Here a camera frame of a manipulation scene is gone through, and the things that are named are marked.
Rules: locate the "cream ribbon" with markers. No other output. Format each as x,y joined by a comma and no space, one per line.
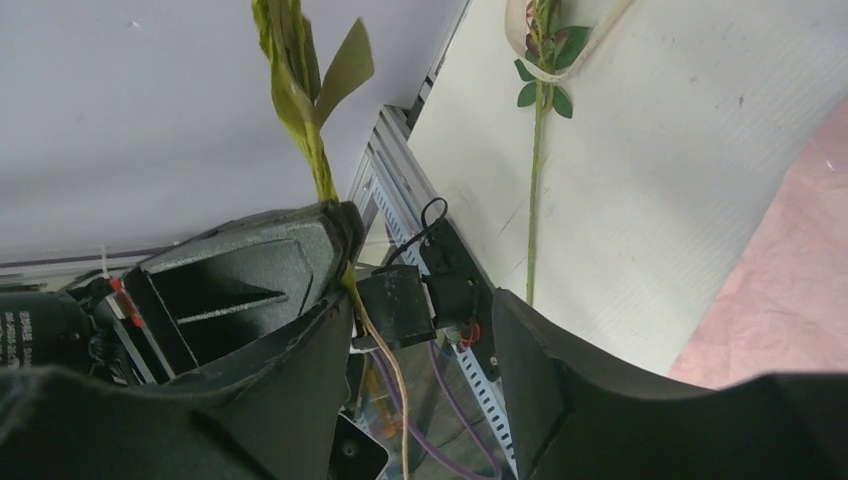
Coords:
548,46

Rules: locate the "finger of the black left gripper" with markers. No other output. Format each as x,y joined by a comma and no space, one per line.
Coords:
225,288

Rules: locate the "white slotted cable duct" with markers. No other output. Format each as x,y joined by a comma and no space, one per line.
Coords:
487,393

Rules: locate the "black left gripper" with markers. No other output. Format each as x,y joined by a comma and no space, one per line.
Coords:
92,329

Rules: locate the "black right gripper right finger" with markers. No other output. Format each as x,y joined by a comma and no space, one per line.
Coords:
578,412

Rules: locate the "pink wrapping paper sheet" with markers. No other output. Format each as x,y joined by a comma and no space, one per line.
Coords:
784,306

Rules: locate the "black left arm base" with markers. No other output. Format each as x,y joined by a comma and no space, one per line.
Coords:
429,284

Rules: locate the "peach fake rose stem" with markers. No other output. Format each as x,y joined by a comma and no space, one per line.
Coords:
544,99

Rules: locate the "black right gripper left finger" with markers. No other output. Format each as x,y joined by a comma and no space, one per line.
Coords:
265,411

